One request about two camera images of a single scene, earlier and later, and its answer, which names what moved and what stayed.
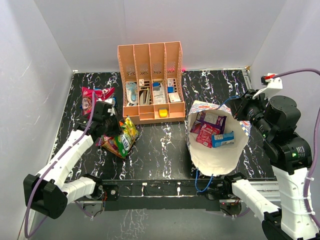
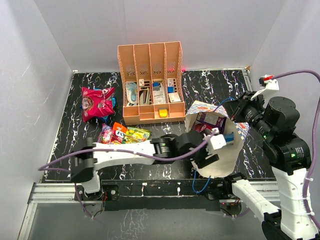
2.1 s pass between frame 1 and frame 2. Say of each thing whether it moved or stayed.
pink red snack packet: stayed
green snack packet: moved
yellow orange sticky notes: stayed
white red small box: stayed
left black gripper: moved
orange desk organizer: stayed
